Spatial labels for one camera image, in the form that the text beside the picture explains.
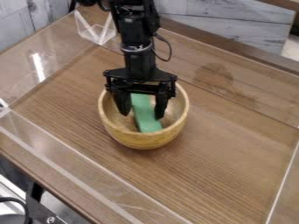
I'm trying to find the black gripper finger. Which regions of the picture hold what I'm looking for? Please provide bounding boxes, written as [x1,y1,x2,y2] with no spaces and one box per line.
[153,88,169,120]
[112,88,132,116]

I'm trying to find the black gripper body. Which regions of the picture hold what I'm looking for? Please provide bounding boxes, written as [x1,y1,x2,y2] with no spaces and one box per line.
[102,51,177,98]

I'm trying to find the green rectangular block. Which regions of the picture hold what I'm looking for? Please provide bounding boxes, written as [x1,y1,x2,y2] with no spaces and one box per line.
[130,94,162,133]

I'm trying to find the brown wooden bowl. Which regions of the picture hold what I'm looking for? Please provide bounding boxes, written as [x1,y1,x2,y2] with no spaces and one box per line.
[97,83,189,150]

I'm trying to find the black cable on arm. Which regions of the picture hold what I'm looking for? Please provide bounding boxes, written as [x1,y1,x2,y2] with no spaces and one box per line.
[150,32,173,63]

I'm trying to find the clear acrylic corner bracket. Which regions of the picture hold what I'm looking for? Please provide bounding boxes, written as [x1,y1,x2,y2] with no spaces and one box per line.
[73,10,117,46]

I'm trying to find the black table leg frame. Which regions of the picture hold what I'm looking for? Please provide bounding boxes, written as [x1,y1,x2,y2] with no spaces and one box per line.
[25,182,68,224]

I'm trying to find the black cable under table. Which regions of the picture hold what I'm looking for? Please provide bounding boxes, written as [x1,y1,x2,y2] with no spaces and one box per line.
[0,196,33,224]

